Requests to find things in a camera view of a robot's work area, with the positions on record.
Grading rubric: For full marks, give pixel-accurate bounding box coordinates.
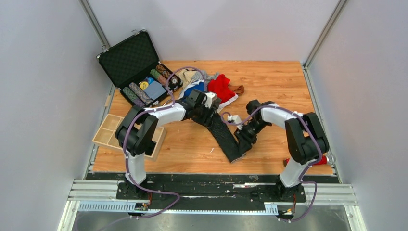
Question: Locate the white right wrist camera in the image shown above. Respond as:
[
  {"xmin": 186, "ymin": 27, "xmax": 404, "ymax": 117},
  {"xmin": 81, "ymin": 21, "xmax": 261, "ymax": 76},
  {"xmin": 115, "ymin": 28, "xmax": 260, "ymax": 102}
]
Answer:
[{"xmin": 227, "ymin": 115, "xmax": 243, "ymax": 130}]

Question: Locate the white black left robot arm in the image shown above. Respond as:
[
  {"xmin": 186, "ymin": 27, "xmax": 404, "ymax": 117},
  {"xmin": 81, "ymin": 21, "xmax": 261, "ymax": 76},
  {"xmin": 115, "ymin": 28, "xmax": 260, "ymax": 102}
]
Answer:
[{"xmin": 115, "ymin": 89, "xmax": 221, "ymax": 199}]

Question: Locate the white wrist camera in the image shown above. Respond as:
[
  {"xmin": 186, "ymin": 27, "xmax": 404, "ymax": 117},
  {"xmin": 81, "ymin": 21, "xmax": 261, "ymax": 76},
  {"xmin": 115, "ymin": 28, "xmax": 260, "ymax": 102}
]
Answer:
[
  {"xmin": 203, "ymin": 92, "xmax": 217, "ymax": 108},
  {"xmin": 227, "ymin": 115, "xmax": 243, "ymax": 130}
]

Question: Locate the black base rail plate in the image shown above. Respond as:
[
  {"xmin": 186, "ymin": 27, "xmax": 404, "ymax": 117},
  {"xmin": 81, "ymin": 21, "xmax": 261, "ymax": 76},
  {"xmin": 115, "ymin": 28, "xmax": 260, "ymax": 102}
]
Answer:
[{"xmin": 85, "ymin": 172, "xmax": 340, "ymax": 211}]

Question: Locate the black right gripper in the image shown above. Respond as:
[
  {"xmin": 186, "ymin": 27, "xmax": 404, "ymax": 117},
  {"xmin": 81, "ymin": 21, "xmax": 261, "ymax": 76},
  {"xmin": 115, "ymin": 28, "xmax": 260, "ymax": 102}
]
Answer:
[{"xmin": 234, "ymin": 120, "xmax": 269, "ymax": 155}]

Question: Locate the black pinstriped underwear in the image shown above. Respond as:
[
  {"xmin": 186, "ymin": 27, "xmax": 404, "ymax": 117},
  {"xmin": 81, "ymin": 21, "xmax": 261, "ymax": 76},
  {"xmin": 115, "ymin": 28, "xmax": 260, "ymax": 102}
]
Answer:
[{"xmin": 207, "ymin": 114, "xmax": 252, "ymax": 163}]

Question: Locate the beige underwear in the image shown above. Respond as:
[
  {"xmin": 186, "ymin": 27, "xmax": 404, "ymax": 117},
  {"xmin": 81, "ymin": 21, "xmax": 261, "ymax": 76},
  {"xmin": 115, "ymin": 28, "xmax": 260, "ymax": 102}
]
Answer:
[{"xmin": 176, "ymin": 69, "xmax": 197, "ymax": 88}]

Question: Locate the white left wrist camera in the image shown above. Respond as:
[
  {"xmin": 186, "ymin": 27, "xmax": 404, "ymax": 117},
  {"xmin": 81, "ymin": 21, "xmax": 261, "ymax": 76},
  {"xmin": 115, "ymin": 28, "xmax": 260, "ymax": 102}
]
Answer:
[{"xmin": 203, "ymin": 92, "xmax": 217, "ymax": 108}]

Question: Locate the wooden compartment tray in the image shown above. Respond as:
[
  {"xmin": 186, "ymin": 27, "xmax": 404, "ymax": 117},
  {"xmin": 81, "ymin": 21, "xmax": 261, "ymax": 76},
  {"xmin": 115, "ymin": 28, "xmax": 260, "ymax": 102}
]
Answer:
[{"xmin": 92, "ymin": 114, "xmax": 166, "ymax": 161}]

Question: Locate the blue underwear white waistband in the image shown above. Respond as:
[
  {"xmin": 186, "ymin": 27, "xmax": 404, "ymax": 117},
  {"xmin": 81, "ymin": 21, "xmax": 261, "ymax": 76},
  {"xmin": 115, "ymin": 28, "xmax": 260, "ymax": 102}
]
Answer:
[{"xmin": 179, "ymin": 80, "xmax": 204, "ymax": 99}]

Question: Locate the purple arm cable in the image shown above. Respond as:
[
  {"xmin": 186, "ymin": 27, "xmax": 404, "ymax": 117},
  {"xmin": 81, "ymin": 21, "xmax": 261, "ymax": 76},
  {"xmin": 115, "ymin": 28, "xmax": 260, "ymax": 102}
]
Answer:
[
  {"xmin": 221, "ymin": 105, "xmax": 324, "ymax": 223},
  {"xmin": 122, "ymin": 66, "xmax": 208, "ymax": 220}
]

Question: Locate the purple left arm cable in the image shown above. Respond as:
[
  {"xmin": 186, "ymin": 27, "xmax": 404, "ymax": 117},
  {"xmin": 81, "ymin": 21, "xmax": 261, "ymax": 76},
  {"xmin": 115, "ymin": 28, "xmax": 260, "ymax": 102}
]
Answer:
[{"xmin": 122, "ymin": 66, "xmax": 208, "ymax": 220}]

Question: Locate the red glitter lint roller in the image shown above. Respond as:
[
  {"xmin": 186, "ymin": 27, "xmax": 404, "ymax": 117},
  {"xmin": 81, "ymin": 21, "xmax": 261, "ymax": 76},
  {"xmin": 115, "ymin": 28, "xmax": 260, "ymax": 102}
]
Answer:
[{"xmin": 283, "ymin": 154, "xmax": 337, "ymax": 167}]

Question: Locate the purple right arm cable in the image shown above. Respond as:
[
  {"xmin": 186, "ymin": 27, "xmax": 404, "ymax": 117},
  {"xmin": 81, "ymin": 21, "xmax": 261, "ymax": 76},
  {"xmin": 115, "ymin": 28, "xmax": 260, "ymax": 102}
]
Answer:
[{"xmin": 221, "ymin": 105, "xmax": 324, "ymax": 223}]

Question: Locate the red underwear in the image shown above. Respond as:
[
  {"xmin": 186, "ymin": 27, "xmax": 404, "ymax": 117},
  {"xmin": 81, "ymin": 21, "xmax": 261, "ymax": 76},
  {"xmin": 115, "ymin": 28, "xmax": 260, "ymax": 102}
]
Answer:
[{"xmin": 207, "ymin": 74, "xmax": 238, "ymax": 112}]

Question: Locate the brown underwear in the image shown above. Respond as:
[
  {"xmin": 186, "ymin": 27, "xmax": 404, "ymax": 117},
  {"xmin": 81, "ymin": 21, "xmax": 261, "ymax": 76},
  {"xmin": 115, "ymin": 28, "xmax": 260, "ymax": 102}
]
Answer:
[{"xmin": 229, "ymin": 85, "xmax": 245, "ymax": 95}]

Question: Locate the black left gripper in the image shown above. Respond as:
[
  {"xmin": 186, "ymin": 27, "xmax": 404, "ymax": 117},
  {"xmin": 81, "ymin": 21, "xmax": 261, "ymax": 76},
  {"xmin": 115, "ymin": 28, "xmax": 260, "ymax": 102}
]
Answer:
[{"xmin": 192, "ymin": 103, "xmax": 216, "ymax": 128}]

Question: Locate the grey striped underwear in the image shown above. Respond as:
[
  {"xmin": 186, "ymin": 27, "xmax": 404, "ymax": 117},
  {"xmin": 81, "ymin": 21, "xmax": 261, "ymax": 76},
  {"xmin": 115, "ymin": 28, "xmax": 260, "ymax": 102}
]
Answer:
[{"xmin": 191, "ymin": 70, "xmax": 220, "ymax": 84}]

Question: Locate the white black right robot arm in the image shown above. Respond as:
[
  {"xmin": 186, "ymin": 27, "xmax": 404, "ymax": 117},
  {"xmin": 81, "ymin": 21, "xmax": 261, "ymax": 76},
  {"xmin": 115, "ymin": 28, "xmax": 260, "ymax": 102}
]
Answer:
[{"xmin": 228, "ymin": 100, "xmax": 330, "ymax": 201}]

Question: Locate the black aluminium poker chip case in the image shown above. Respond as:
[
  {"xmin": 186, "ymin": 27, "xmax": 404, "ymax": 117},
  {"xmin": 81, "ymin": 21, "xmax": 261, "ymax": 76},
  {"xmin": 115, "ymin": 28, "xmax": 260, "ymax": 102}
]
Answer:
[{"xmin": 97, "ymin": 30, "xmax": 183, "ymax": 107}]

